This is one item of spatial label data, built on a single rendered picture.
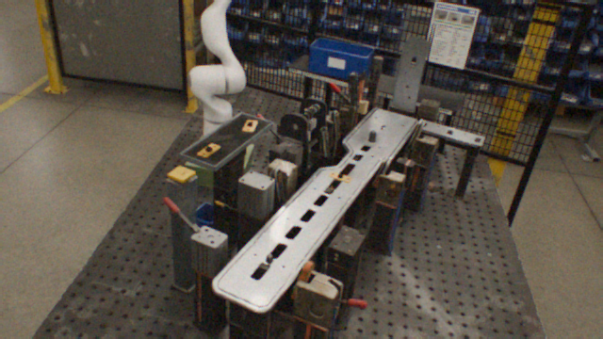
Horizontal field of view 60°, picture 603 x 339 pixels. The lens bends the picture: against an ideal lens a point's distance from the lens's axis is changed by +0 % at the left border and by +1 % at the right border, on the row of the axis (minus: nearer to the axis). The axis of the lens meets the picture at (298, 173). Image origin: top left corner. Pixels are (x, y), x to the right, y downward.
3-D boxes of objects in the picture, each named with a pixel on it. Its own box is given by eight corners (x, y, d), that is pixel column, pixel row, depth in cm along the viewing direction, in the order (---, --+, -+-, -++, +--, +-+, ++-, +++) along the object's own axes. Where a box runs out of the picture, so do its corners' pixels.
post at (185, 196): (188, 295, 178) (184, 187, 154) (170, 286, 180) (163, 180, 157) (202, 282, 183) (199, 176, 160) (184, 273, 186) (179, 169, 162)
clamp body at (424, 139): (419, 217, 227) (438, 147, 209) (394, 207, 231) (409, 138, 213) (425, 206, 234) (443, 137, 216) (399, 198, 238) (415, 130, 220)
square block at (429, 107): (419, 174, 256) (436, 107, 237) (404, 169, 259) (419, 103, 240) (424, 167, 263) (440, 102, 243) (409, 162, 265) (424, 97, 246)
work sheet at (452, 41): (464, 72, 255) (482, 8, 238) (419, 61, 263) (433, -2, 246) (465, 71, 257) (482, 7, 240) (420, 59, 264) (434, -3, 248)
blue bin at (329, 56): (363, 82, 263) (367, 57, 256) (306, 70, 270) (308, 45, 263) (370, 72, 276) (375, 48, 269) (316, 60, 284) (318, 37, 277)
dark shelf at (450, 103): (455, 117, 245) (456, 111, 243) (285, 71, 275) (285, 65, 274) (464, 101, 262) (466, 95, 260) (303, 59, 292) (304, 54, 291)
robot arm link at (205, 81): (234, 123, 224) (236, 72, 210) (190, 126, 218) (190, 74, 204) (228, 109, 233) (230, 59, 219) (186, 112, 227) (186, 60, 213)
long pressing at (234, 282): (274, 322, 134) (275, 317, 133) (202, 288, 141) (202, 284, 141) (420, 121, 240) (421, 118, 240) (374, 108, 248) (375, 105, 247)
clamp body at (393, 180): (387, 260, 201) (405, 185, 183) (358, 249, 205) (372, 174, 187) (395, 247, 208) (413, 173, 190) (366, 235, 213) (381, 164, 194)
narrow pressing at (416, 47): (414, 111, 246) (430, 40, 228) (390, 105, 250) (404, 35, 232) (414, 111, 246) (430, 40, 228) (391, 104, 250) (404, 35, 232)
